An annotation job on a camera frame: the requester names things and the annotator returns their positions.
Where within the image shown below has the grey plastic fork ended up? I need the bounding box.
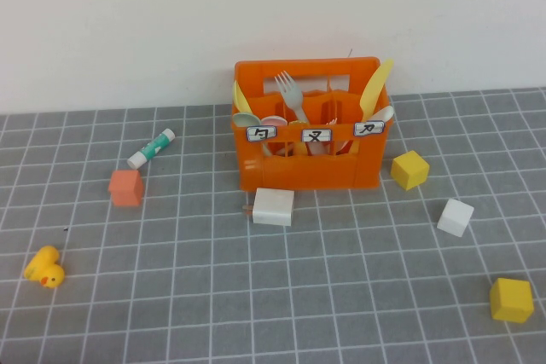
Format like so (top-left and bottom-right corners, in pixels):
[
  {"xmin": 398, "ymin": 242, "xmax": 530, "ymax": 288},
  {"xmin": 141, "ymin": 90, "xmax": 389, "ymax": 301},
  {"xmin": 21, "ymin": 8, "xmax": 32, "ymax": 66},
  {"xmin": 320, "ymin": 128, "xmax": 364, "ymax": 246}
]
[{"xmin": 274, "ymin": 70, "xmax": 311, "ymax": 125}]

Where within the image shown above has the yellow plastic spoon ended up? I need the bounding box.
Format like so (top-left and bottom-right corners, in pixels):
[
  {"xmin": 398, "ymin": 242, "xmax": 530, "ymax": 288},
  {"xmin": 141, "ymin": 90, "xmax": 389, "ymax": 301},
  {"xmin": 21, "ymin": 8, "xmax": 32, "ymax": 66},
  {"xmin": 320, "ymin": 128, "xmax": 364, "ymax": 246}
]
[{"xmin": 232, "ymin": 78, "xmax": 253, "ymax": 116}]

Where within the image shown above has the white plastic knife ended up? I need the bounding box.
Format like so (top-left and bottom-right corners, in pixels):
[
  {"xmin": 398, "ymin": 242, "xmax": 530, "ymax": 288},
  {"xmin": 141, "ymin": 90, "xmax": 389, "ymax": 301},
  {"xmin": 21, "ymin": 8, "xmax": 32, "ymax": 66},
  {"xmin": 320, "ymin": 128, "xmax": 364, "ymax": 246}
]
[{"xmin": 336, "ymin": 104, "xmax": 397, "ymax": 155}]

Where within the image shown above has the orange plastic cutlery holder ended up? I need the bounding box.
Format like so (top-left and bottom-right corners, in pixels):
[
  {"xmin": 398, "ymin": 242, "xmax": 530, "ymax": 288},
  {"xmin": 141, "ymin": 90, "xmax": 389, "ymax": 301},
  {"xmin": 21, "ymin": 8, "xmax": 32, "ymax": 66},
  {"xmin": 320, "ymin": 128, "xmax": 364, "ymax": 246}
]
[{"xmin": 232, "ymin": 55, "xmax": 395, "ymax": 192}]

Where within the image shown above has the paper label reading 勺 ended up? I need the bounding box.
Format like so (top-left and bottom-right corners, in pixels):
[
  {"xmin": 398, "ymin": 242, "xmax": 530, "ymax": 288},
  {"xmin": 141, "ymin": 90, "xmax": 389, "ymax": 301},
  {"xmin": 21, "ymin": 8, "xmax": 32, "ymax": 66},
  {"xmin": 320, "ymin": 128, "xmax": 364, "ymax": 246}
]
[{"xmin": 246, "ymin": 124, "xmax": 279, "ymax": 143}]

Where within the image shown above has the grey-green plastic spoon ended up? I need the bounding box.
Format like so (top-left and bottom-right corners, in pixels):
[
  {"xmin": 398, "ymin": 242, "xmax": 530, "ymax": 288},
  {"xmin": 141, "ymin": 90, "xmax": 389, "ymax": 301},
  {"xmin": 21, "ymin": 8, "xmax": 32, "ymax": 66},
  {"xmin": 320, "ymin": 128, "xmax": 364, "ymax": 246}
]
[{"xmin": 232, "ymin": 113, "xmax": 262, "ymax": 129}]

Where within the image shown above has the white charger plug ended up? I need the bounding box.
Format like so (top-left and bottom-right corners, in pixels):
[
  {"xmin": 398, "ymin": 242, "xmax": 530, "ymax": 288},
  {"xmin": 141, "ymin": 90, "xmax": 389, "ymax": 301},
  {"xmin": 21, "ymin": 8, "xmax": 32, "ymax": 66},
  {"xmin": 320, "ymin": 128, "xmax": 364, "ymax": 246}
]
[{"xmin": 242, "ymin": 187, "xmax": 296, "ymax": 228}]

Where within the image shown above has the paper label reading 叉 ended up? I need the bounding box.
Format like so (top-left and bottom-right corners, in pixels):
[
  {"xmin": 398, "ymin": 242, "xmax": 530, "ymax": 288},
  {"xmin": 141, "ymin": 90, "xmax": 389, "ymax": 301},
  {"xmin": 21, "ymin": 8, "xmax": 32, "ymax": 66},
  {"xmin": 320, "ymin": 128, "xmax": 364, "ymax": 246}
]
[{"xmin": 301, "ymin": 127, "xmax": 334, "ymax": 144}]

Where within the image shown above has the paper label reading 刀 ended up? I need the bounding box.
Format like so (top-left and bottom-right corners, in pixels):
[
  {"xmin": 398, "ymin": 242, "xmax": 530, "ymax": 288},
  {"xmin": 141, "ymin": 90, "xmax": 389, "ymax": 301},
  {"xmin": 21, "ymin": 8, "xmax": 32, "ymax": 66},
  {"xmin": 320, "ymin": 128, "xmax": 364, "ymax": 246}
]
[{"xmin": 353, "ymin": 119, "xmax": 386, "ymax": 137}]

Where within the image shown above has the white green glue stick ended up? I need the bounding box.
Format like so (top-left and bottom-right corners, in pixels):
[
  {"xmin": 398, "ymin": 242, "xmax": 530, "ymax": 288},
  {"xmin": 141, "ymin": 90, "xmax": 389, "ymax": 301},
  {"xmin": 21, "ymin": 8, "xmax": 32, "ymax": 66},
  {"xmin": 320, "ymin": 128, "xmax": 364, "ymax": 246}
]
[{"xmin": 126, "ymin": 127, "xmax": 177, "ymax": 170}]

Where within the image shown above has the yellow plastic knife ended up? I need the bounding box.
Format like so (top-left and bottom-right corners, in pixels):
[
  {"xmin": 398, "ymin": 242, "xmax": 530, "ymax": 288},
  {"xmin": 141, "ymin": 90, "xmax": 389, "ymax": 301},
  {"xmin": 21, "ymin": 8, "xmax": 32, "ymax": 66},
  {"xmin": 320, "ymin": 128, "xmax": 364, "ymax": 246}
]
[{"xmin": 350, "ymin": 58, "xmax": 395, "ymax": 155}]

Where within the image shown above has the yellow cube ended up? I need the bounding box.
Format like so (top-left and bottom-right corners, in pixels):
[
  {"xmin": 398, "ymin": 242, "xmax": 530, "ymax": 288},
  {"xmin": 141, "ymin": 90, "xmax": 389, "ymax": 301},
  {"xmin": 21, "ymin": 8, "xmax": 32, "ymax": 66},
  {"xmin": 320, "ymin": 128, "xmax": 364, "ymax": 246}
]
[
  {"xmin": 391, "ymin": 150, "xmax": 431, "ymax": 192},
  {"xmin": 489, "ymin": 277, "xmax": 536, "ymax": 324}
]

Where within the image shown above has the salmon orange cube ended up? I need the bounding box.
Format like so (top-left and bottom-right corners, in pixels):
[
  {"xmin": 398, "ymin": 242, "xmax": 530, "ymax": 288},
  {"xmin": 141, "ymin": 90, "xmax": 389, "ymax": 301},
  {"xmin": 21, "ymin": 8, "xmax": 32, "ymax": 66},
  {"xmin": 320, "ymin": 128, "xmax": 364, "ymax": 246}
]
[{"xmin": 107, "ymin": 169, "xmax": 145, "ymax": 208}]

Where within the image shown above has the white cube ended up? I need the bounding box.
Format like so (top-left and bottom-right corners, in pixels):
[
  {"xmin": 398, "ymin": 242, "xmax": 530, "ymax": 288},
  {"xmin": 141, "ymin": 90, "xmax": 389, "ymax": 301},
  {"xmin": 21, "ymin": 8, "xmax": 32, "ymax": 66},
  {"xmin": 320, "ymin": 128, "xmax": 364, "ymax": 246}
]
[{"xmin": 436, "ymin": 198, "xmax": 476, "ymax": 238}]

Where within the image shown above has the grey checkered tablecloth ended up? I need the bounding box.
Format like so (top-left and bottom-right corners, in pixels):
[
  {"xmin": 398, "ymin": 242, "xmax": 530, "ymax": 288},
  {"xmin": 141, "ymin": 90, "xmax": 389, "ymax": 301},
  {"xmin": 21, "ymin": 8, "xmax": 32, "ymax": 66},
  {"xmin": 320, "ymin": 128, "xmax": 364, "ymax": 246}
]
[{"xmin": 0, "ymin": 86, "xmax": 546, "ymax": 364}]

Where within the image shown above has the yellow rubber duck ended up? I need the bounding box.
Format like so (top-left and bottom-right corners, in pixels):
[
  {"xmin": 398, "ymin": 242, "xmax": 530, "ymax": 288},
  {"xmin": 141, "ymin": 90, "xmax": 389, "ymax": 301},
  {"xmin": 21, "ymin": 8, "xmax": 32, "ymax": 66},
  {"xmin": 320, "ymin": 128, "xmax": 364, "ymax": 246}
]
[{"xmin": 23, "ymin": 245, "xmax": 67, "ymax": 290}]

